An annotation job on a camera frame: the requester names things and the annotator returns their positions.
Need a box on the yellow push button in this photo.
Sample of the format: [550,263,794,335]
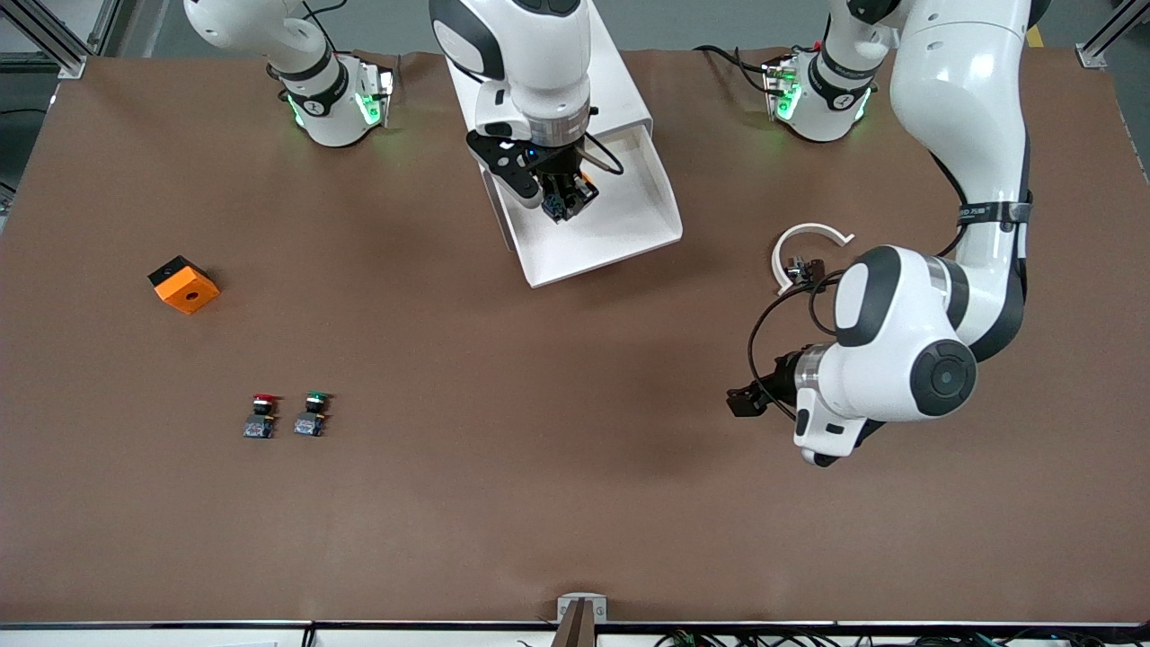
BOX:
[548,182,597,225]

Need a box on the white topmost cabinet drawer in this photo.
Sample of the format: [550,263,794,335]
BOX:
[492,124,684,289]

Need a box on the white drawer cabinet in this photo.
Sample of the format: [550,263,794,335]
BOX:
[435,0,654,254]

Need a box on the green push button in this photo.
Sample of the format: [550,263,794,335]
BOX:
[294,391,332,439]

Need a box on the red push button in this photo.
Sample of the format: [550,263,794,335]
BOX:
[243,394,279,440]

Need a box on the brown paper table cover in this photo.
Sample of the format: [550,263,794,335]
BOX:
[0,47,1150,625]

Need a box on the silver base connector plate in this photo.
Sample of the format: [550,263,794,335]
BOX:
[763,54,802,123]
[358,56,397,129]

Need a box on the orange box with hole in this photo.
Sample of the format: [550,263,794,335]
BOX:
[147,255,221,315]

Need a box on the white curved plastic ring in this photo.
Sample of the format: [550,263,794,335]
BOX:
[772,222,855,297]

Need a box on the black base cable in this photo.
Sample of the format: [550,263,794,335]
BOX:
[694,43,775,95]

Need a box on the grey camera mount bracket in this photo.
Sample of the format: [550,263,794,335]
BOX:
[550,593,608,647]

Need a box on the aluminium frame post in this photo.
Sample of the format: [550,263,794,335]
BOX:
[1076,0,1150,71]
[0,0,122,86]

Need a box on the white table edge rail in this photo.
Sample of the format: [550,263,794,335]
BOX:
[0,618,1150,647]

